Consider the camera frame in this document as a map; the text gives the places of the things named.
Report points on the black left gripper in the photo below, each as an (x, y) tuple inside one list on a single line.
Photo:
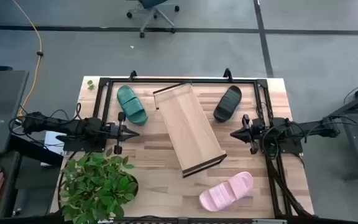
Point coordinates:
[(117, 131)]

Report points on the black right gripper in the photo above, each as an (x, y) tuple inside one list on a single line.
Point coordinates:
[(255, 128)]

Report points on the green rubber slide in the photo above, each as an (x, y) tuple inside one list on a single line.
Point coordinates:
[(132, 105)]

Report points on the black rubber slide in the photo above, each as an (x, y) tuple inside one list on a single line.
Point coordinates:
[(227, 104)]

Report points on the pink rubber slide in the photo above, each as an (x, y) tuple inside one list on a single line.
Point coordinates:
[(225, 191)]

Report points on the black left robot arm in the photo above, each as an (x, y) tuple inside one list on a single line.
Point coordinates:
[(57, 126)]

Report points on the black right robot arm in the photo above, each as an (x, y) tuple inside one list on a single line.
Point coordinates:
[(309, 127)]

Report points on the potted green leafy plant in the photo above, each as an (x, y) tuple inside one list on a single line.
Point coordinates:
[(95, 183)]

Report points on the small green leaf sprig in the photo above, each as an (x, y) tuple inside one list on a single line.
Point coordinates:
[(90, 84)]

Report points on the white paper sheet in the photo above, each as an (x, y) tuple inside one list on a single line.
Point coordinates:
[(53, 140)]

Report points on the office chair base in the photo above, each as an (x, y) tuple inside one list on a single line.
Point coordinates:
[(154, 11)]

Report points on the black desk with mouse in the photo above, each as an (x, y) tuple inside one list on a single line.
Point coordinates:
[(8, 186)]

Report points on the black cabinet top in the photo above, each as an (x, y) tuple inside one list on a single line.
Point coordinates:
[(2, 93)]

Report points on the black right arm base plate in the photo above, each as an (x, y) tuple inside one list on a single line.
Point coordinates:
[(292, 146)]

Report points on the wooden shelf with black frame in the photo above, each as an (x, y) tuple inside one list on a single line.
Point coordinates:
[(188, 127)]

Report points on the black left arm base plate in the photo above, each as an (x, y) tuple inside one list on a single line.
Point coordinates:
[(73, 145)]

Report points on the black aluminium table frame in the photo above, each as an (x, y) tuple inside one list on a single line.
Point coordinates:
[(182, 80)]

